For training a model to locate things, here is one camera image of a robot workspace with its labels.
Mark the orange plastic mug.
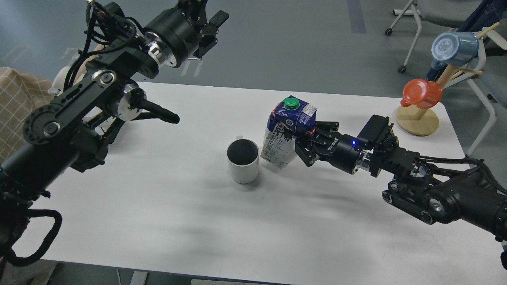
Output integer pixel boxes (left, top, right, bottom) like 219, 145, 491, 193
400, 79, 442, 109

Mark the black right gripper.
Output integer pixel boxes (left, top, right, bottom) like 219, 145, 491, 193
295, 121, 363, 175

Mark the blue plastic mug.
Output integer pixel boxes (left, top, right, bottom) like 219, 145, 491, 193
431, 31, 479, 70

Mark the beige checkered cloth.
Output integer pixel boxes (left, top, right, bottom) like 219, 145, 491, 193
0, 67, 52, 162

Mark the white mug on rack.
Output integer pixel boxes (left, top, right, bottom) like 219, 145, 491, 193
82, 106, 103, 122

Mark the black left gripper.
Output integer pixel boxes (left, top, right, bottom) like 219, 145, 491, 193
143, 0, 229, 67

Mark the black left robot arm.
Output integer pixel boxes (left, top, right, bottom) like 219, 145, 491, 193
1, 0, 229, 267

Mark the blue white milk carton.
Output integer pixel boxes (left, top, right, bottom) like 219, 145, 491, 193
260, 95, 317, 169

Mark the black wire mug rack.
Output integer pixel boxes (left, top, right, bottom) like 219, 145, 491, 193
84, 111, 125, 145

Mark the wooden mug tree stand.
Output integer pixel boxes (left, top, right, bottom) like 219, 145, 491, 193
396, 22, 500, 137

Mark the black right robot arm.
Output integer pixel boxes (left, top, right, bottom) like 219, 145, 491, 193
295, 115, 507, 242

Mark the white ribbed cup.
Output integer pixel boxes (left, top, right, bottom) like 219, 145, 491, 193
226, 135, 259, 184

